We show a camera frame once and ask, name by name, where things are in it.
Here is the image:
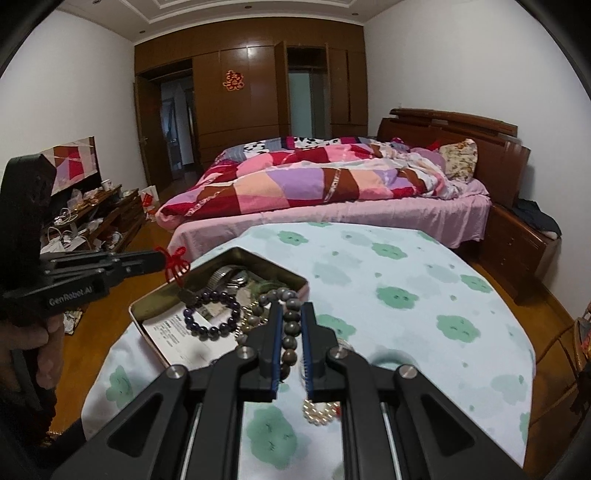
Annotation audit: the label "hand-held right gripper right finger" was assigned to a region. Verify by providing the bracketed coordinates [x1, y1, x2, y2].
[300, 302, 528, 480]

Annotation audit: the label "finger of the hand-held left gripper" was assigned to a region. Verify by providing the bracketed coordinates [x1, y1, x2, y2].
[44, 265, 168, 291]
[41, 249, 167, 271]

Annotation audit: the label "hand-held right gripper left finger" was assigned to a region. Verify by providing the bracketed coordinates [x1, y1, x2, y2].
[51, 302, 284, 480]

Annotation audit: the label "grey-brown bead bracelet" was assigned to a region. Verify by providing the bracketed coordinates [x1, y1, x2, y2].
[235, 286, 304, 384]

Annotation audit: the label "red knot charm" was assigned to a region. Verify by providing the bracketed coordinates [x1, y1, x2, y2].
[154, 246, 191, 289]

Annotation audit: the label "green jade bracelet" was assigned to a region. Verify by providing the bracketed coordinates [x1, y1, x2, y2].
[240, 279, 278, 301]

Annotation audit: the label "white pearl bracelet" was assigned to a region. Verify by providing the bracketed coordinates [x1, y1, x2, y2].
[302, 399, 342, 426]

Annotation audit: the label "pink metal tin box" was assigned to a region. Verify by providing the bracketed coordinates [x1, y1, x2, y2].
[129, 247, 309, 371]

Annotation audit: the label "dark purple bead bracelet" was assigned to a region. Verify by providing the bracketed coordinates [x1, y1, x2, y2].
[183, 291, 243, 343]

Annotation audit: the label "silver metal band wristwatch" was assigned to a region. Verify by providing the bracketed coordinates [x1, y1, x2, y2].
[205, 265, 253, 296]

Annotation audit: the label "person's left hand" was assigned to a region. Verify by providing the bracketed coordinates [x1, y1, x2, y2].
[0, 313, 66, 389]

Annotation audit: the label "wooden television cabinet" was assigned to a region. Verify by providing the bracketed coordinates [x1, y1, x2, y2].
[39, 185, 147, 278]

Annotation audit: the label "white and red paper bag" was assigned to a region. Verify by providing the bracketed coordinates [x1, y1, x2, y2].
[140, 185, 160, 218]

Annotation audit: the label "television with patchwork cover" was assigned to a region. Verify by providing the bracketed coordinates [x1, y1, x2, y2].
[39, 136, 102, 197]

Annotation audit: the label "printed paper leaflet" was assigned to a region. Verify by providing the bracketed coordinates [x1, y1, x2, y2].
[141, 300, 242, 366]

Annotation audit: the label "brown wooden door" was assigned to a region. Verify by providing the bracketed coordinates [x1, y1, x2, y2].
[134, 76, 160, 195]

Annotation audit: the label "cloud print tablecloth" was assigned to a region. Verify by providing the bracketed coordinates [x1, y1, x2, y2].
[83, 222, 536, 480]

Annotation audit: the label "pink bed sheet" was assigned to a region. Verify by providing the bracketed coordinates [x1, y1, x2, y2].
[167, 178, 491, 260]

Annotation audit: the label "patchwork quilt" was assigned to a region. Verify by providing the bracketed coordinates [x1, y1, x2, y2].
[156, 136, 479, 230]

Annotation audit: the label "brown wooden wardrobe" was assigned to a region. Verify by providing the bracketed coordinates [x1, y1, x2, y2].
[134, 24, 370, 186]

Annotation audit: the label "wooden nightstand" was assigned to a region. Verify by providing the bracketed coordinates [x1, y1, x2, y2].
[480, 203, 562, 305]

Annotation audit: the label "floral pillow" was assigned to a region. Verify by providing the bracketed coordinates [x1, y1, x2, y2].
[438, 138, 478, 184]

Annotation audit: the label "dark clothes pile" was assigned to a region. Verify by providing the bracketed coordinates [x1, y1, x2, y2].
[512, 198, 562, 239]

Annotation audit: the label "wooden bed with headboard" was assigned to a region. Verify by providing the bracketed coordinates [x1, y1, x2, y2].
[166, 107, 532, 260]

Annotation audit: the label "wicker chair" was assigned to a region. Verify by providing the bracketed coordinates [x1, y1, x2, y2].
[571, 305, 591, 409]

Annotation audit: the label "white charger cables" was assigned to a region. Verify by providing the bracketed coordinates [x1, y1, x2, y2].
[41, 208, 95, 256]

